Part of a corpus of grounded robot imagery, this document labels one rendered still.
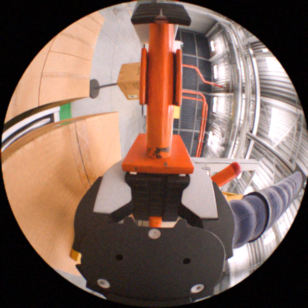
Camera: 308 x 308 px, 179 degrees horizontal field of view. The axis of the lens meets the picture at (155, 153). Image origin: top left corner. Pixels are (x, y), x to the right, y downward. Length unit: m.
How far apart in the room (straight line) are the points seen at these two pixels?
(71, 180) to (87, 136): 0.08
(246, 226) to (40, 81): 1.09
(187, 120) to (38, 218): 11.09
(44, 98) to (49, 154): 0.65
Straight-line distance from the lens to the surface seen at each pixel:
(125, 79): 1.55
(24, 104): 0.71
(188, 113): 10.95
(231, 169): 0.17
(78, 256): 0.20
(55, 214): 0.17
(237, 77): 6.03
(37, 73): 0.79
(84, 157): 0.20
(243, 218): 0.36
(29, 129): 0.70
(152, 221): 0.18
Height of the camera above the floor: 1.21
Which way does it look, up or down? 2 degrees down
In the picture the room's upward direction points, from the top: 93 degrees clockwise
